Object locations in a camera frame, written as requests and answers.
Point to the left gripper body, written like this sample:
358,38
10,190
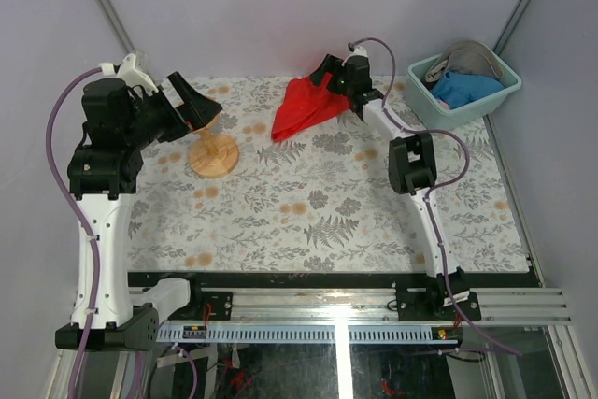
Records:
154,118

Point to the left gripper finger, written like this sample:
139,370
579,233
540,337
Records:
190,98
199,112

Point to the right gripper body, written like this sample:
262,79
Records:
341,85

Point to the wooden hat stand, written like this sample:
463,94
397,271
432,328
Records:
213,155

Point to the red cloth hat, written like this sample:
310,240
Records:
304,106

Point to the teal plastic bin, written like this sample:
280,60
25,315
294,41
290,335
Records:
432,115

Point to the blue bucket hat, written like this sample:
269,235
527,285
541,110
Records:
459,90

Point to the grey bucket hat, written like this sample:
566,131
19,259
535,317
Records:
467,57

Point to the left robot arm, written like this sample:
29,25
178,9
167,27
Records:
122,119

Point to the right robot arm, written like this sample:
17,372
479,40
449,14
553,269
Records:
412,174

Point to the floral table mat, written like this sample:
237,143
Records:
318,202

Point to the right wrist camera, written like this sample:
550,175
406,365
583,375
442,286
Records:
356,50

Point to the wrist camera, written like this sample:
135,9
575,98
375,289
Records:
356,50
132,70

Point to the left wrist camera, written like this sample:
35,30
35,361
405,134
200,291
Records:
132,70

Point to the left corner aluminium post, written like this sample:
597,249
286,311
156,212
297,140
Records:
107,6

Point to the aluminium rail frame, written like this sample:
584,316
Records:
329,335

